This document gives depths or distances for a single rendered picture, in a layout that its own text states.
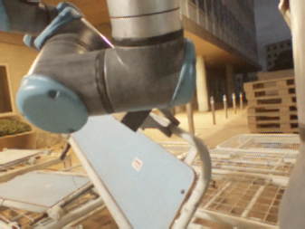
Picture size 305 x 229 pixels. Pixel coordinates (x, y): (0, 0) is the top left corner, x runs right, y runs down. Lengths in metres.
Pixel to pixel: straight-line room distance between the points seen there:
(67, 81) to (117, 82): 0.06
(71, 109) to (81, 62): 0.06
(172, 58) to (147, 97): 0.06
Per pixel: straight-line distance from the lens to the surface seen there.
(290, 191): 0.22
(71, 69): 0.30
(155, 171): 0.56
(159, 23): 0.26
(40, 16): 0.68
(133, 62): 0.27
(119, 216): 0.63
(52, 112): 0.31
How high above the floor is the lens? 1.03
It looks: 4 degrees down
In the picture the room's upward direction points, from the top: 6 degrees counter-clockwise
